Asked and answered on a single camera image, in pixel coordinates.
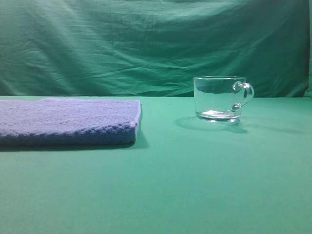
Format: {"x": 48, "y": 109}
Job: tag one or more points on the transparent glass cup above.
{"x": 221, "y": 99}

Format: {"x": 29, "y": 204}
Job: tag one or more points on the folded blue towel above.
{"x": 68, "y": 121}

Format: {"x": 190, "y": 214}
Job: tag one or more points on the green table cover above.
{"x": 183, "y": 175}

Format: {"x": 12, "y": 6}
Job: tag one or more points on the green backdrop cloth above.
{"x": 153, "y": 47}

